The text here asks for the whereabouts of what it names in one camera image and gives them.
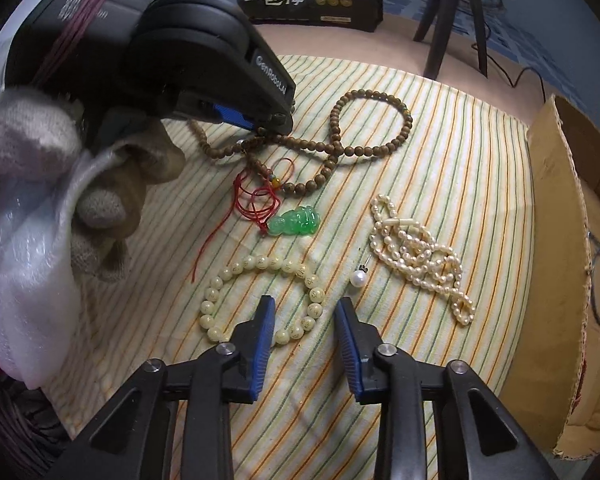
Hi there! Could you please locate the pearl pin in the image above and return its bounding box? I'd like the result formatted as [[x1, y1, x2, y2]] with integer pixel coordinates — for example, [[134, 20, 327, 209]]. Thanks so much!
[[351, 255, 371, 290]]

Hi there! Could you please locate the blue patterned blanket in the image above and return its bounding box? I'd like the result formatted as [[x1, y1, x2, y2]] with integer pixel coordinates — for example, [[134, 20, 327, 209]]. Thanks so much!
[[375, 0, 600, 111]]

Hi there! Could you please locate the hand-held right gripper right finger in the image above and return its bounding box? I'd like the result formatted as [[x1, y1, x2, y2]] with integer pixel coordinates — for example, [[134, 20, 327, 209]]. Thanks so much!
[[333, 296, 561, 480]]

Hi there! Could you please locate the dark wicker basket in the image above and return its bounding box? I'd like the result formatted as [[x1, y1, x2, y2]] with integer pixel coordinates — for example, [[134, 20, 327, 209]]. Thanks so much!
[[0, 375, 81, 480]]

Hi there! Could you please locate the green jade pendant red cord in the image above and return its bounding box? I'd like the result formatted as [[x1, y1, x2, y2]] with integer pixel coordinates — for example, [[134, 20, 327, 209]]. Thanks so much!
[[192, 157, 321, 283]]

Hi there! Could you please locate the pearl necklace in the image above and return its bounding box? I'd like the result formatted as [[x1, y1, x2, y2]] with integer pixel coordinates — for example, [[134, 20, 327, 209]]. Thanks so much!
[[370, 194, 475, 327]]

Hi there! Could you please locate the brown wooden bead necklace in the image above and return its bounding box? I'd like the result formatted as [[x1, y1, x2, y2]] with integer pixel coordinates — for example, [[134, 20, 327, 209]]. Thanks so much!
[[187, 89, 414, 198]]

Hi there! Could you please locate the black tripod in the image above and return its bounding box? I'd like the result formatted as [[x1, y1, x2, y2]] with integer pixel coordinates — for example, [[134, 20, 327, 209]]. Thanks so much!
[[412, 0, 490, 80]]

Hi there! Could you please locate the striped cloth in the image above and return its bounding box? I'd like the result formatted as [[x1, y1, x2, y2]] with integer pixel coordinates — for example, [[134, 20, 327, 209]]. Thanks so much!
[[42, 52, 536, 480]]

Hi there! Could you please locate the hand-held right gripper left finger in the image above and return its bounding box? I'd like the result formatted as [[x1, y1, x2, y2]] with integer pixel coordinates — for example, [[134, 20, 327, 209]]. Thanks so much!
[[45, 295, 277, 480]]

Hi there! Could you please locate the cream bead bracelet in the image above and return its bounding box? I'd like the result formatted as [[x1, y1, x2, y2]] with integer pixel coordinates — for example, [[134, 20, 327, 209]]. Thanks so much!
[[199, 255, 325, 346]]

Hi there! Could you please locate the black cable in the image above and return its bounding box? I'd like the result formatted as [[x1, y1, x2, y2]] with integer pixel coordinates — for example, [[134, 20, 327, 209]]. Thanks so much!
[[475, 10, 551, 103]]

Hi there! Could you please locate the cardboard box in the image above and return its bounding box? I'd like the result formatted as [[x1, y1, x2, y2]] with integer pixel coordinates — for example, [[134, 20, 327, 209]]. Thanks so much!
[[497, 94, 600, 461]]

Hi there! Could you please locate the white plastic bag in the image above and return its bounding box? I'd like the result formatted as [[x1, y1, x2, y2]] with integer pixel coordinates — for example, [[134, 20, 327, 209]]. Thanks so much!
[[0, 155, 126, 391]]

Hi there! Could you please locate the tan bedsheet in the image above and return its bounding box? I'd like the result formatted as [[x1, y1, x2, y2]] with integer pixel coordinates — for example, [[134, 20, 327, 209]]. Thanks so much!
[[250, 10, 556, 126]]

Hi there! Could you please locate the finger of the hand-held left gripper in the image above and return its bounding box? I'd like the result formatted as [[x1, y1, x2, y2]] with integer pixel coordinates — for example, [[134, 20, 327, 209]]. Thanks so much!
[[250, 107, 295, 137], [177, 93, 256, 130]]

